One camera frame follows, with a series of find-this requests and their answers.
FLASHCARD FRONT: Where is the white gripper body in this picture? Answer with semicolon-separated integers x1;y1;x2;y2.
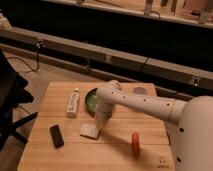
95;107;112;130

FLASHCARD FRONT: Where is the white sponge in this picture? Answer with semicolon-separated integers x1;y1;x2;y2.
80;124;100;139

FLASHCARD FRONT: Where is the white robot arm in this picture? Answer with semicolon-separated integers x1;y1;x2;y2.
95;80;213;171

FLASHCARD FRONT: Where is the green bowl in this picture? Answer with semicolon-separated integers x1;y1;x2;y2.
85;88;97;117

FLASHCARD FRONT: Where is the white tube bottle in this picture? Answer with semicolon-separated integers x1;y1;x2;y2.
66;88;80;118

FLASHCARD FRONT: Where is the orange carrot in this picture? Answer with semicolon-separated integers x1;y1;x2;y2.
132;132;140;158

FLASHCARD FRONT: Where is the black rectangular remote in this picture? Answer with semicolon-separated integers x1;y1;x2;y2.
50;125;64;148

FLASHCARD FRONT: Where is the black office chair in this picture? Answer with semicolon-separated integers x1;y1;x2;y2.
0;49;37;151

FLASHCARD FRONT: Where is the black cable on floor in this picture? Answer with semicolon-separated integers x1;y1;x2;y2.
5;39;45;74

